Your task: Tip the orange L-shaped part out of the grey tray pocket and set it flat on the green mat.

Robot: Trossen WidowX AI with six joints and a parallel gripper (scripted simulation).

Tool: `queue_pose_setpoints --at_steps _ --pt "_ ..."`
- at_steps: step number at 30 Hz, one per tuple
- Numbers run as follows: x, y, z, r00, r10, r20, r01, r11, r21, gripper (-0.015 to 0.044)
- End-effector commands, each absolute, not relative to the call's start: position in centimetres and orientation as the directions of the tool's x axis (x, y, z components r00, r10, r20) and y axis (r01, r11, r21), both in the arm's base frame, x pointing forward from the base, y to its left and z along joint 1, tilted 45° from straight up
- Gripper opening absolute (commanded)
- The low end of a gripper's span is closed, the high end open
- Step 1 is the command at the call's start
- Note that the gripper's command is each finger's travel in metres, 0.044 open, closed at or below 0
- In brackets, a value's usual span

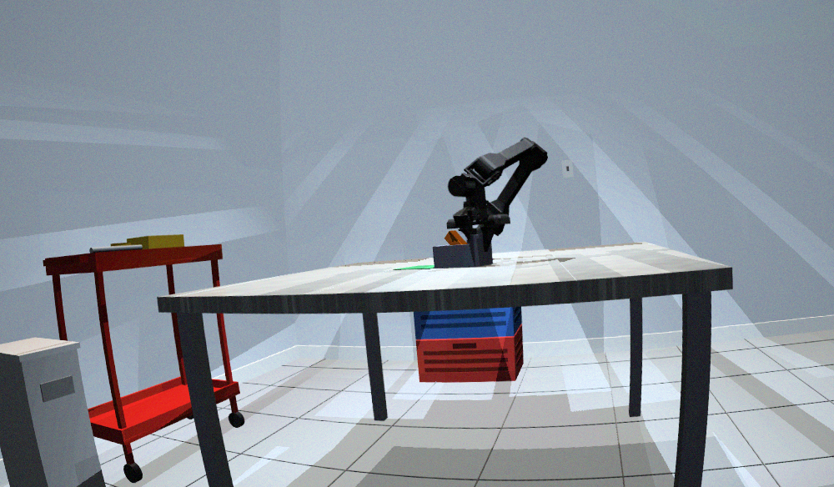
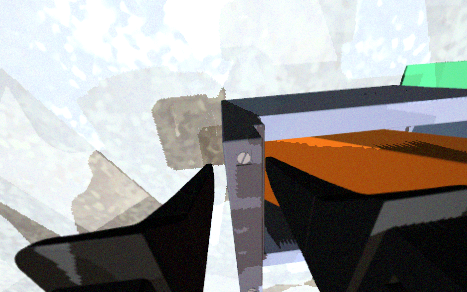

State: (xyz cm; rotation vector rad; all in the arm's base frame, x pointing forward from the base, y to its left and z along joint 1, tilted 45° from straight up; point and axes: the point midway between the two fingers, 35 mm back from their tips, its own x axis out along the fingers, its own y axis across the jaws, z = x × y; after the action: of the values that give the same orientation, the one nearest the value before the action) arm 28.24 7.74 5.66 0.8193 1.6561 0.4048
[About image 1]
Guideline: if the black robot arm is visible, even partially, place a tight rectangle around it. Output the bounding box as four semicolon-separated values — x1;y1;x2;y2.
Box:
448;137;548;226

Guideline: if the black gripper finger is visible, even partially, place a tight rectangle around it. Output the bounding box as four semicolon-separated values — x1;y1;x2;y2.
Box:
458;228;476;242
480;226;500;252

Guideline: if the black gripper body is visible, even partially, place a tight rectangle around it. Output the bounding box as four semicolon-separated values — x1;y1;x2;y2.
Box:
447;197;510;229

